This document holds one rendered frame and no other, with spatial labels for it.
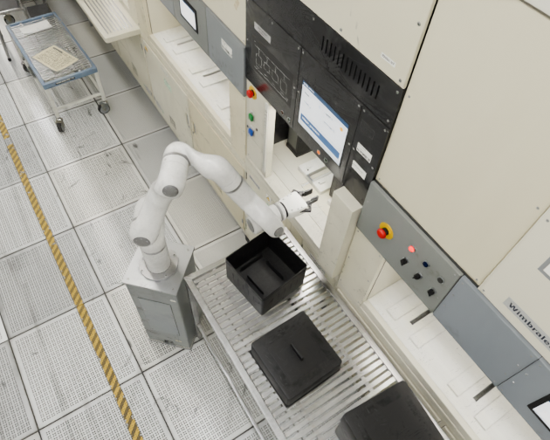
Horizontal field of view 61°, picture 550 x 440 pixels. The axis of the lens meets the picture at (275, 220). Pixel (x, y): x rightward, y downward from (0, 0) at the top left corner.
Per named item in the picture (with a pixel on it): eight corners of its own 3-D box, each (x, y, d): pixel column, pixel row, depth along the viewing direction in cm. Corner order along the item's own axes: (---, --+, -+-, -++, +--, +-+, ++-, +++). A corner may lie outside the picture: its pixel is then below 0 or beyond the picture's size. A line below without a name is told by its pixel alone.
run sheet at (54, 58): (29, 57, 365) (28, 56, 364) (54, 44, 376) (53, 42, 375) (56, 73, 355) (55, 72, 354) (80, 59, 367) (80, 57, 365)
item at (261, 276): (268, 245, 241) (269, 227, 227) (305, 283, 230) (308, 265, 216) (225, 276, 229) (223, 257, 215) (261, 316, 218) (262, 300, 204)
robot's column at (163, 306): (147, 340, 286) (120, 282, 225) (163, 299, 302) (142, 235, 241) (191, 350, 284) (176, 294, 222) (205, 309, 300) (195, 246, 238)
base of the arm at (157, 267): (133, 276, 227) (125, 257, 212) (147, 244, 238) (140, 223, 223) (170, 285, 225) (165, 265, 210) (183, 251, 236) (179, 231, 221)
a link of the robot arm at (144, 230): (157, 223, 211) (151, 253, 202) (131, 215, 207) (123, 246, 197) (195, 156, 175) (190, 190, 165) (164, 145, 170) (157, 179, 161)
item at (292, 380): (248, 351, 208) (248, 340, 198) (301, 317, 219) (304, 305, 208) (286, 409, 195) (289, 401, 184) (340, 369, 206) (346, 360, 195)
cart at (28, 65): (21, 71, 425) (-2, 22, 386) (76, 52, 444) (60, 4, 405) (60, 135, 381) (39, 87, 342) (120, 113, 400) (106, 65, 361)
